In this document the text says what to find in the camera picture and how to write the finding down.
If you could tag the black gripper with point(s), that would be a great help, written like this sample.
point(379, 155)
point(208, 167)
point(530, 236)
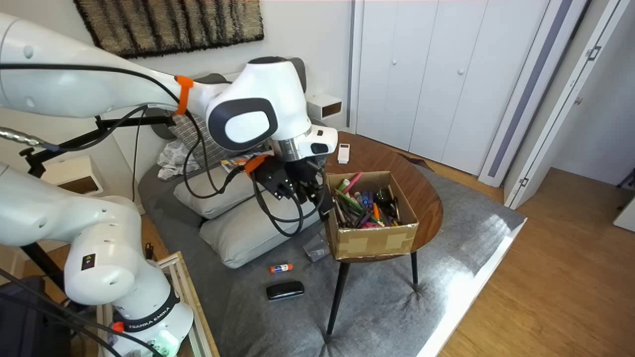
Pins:
point(302, 173)

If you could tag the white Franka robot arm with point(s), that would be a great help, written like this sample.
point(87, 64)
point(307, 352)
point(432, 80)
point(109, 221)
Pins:
point(65, 86)

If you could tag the green pencil with eraser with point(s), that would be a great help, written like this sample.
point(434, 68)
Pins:
point(345, 201)

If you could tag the pink marker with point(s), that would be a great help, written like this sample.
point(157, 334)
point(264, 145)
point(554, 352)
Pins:
point(353, 181)

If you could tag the grey patterned pouch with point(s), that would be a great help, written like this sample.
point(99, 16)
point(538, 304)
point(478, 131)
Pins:
point(315, 250)

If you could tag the orange and white marker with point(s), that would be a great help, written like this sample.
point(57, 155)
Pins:
point(280, 268)

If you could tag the thick grey pillow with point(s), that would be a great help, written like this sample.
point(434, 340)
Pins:
point(244, 238)

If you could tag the flat grey pillow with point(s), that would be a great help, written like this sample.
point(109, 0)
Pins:
point(218, 199)

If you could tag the black oblong case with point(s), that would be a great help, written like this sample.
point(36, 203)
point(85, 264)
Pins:
point(284, 290)

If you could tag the round dark wooden table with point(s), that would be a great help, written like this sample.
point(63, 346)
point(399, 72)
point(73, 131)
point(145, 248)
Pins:
point(423, 191)

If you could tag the grey bed cover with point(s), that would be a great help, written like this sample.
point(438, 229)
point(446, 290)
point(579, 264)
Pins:
point(397, 304)

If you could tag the white patterned cloth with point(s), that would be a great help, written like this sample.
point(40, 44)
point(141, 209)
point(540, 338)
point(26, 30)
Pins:
point(173, 159)

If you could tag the light framed panel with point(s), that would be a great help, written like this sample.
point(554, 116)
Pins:
point(180, 270)

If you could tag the large grey checkered cushion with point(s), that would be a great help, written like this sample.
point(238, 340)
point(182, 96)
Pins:
point(178, 129)

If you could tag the white closet doors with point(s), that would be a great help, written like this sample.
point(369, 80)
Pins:
point(436, 72)

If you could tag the white door with grey stripe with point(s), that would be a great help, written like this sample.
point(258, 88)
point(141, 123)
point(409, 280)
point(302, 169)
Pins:
point(528, 92)

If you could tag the black tripod stand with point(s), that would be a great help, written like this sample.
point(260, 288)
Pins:
point(40, 153)

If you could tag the white panel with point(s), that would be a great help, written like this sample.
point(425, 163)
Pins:
point(625, 215)

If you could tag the black bag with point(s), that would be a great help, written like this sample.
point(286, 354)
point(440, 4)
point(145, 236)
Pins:
point(26, 324)

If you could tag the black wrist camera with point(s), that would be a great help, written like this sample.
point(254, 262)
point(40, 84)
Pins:
point(274, 179)

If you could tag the brown woven wall hanging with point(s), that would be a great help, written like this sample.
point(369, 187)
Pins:
point(165, 26)

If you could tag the light wooden wall box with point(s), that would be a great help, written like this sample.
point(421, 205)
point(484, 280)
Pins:
point(69, 173)

